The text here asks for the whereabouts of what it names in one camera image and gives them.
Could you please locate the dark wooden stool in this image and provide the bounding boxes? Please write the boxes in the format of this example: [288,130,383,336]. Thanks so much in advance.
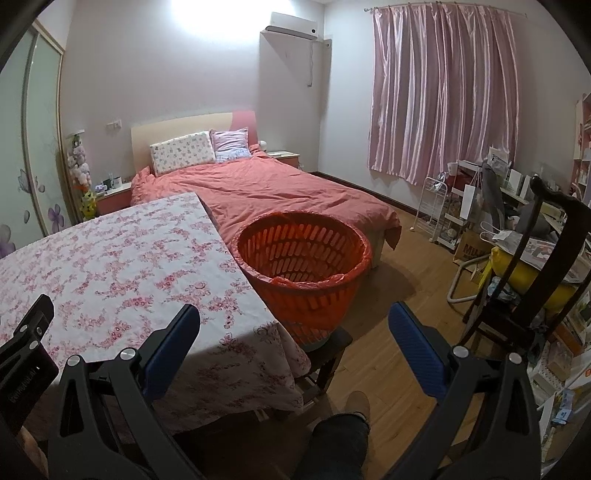
[295,329,354,402]

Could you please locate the coral bed duvet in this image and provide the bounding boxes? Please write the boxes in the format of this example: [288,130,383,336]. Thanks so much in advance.
[130,154,402,273]

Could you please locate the curtain rod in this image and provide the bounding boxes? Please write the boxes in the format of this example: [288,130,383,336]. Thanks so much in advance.
[365,0,527,17]

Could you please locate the yellow bag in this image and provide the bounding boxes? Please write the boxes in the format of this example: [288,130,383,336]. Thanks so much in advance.
[489,247,578,315]

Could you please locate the white floral pillow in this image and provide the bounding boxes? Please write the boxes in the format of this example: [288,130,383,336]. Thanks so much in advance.
[149,131,216,176]

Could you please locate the beige and pink headboard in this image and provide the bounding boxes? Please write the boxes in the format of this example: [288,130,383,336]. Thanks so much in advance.
[130,110,259,176]

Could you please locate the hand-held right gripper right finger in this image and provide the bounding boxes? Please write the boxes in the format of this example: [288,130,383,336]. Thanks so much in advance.
[389,302,542,480]

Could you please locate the pink nightstand with mugs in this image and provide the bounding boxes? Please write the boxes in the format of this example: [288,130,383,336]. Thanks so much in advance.
[95,182,133,216]

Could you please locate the brown shoe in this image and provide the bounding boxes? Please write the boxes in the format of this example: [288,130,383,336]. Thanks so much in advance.
[345,391,371,421]

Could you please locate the pink striped pillow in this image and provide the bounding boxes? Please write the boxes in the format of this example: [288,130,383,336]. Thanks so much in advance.
[210,128,252,162]

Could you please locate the white wire rack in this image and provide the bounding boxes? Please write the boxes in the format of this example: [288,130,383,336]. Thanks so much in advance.
[413,175,448,243]

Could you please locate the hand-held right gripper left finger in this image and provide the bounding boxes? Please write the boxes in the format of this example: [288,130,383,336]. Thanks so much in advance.
[46,304,204,480]

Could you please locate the pink satin curtain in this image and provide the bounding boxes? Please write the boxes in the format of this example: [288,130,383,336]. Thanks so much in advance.
[368,4,520,185]

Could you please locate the pink white bookshelf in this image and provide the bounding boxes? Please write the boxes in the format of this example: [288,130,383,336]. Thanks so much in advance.
[573,92,591,204]

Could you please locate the white paper bag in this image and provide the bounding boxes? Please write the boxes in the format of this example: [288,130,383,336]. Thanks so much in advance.
[459,185,481,220]

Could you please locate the pink floral tablecloth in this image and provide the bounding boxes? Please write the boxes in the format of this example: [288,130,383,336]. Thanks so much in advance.
[0,191,311,435]

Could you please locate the person's left hand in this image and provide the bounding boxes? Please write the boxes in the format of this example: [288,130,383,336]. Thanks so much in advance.
[18,427,49,478]

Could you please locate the flower print sliding wardrobe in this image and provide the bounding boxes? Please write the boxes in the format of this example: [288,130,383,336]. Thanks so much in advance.
[0,23,75,259]

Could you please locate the tube of plush toys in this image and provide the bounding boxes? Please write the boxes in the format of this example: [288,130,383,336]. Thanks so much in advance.
[67,131,98,220]

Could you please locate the white air conditioner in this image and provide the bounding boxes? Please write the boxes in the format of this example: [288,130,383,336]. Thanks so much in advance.
[260,11,324,41]

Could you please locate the person's leg in jeans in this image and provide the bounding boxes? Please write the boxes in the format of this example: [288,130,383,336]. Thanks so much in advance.
[310,413,370,480]

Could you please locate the white metal tube frame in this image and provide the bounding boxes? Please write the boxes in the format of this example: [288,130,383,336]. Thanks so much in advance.
[445,254,492,305]

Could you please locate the folded newspaper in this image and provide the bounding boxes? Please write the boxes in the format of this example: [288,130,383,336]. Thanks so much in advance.
[499,231,583,278]

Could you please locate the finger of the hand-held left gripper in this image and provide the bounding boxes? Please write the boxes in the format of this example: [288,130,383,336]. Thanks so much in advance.
[0,294,55,365]

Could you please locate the dark wooden chair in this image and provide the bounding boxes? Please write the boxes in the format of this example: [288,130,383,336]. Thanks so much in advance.
[462,175,591,361]

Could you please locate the cluttered desk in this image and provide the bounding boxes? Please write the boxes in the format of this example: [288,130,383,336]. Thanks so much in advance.
[450,145,583,232]

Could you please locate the orange plastic basket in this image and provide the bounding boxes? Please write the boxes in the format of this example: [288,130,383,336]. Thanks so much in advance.
[231,210,374,349]

